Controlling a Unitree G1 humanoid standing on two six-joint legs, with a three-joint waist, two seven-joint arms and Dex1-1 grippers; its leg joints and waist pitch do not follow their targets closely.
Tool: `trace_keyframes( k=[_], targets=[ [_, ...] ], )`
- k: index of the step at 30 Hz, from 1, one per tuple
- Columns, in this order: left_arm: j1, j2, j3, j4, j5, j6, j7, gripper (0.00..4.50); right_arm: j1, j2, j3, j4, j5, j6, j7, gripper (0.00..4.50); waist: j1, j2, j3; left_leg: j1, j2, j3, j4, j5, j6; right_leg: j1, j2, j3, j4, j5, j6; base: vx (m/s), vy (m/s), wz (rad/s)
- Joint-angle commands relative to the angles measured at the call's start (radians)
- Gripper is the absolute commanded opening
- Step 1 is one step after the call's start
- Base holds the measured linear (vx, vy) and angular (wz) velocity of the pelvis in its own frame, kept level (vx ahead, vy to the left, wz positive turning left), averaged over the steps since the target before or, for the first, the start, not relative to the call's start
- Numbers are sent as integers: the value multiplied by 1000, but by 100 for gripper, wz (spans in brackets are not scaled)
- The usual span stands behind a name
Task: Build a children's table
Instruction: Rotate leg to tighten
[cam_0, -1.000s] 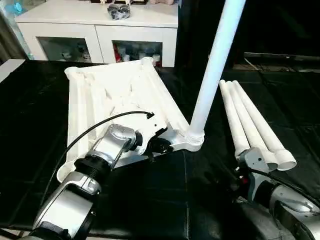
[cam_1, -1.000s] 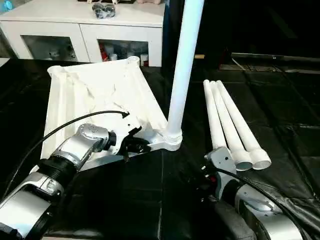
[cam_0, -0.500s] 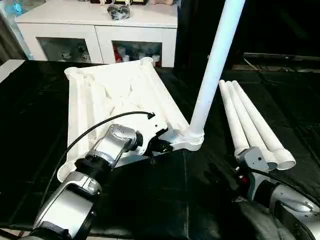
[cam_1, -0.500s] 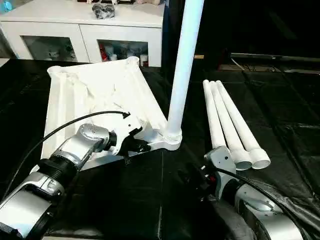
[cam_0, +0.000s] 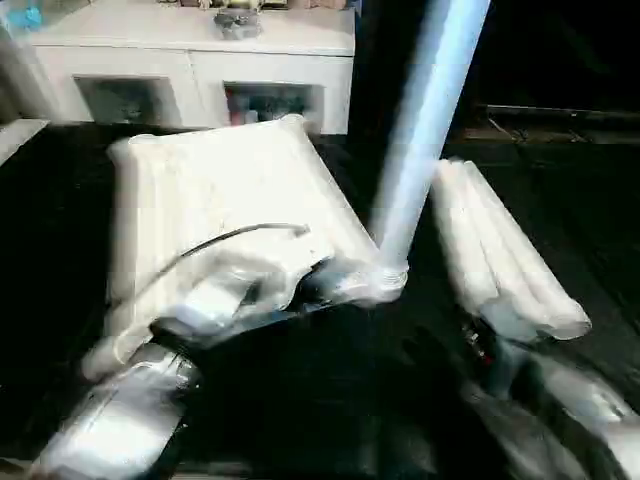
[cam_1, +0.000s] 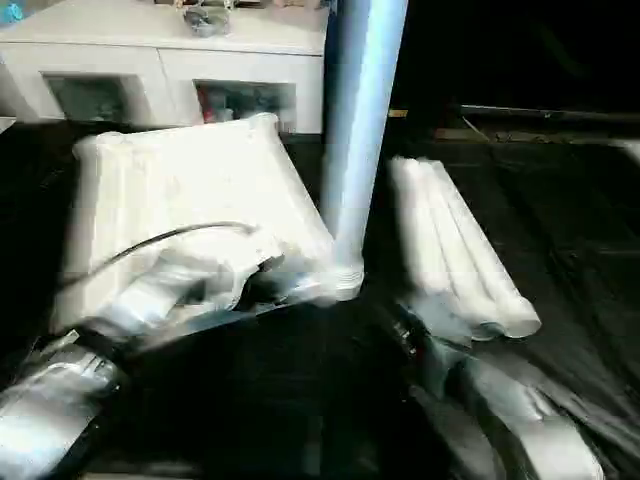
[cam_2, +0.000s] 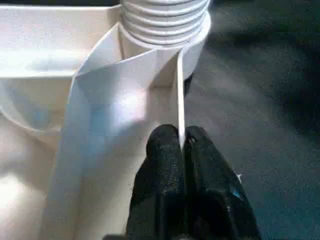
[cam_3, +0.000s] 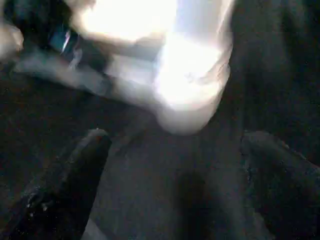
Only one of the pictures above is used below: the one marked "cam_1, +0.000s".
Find white cabinet with glass doors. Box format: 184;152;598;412
0;0;329;136

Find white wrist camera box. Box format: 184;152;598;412
150;238;269;313
402;292;471;347

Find white plastic table leg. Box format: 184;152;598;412
320;0;409;301
425;160;543;339
405;157;513;341
388;157;471;326

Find crumpled silver black object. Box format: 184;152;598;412
184;4;234;38

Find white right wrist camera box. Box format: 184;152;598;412
402;292;471;347

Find black cabinet with orange label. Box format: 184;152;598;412
325;0;640;131

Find glossy black long bar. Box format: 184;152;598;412
458;103;640;128

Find black work mat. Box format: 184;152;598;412
0;118;640;480

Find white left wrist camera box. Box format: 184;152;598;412
150;238;269;313

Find light blue plastic bottle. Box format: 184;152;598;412
0;0;26;26

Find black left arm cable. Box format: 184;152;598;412
55;221;257;293

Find white plastic table top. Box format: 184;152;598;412
50;113;363;336

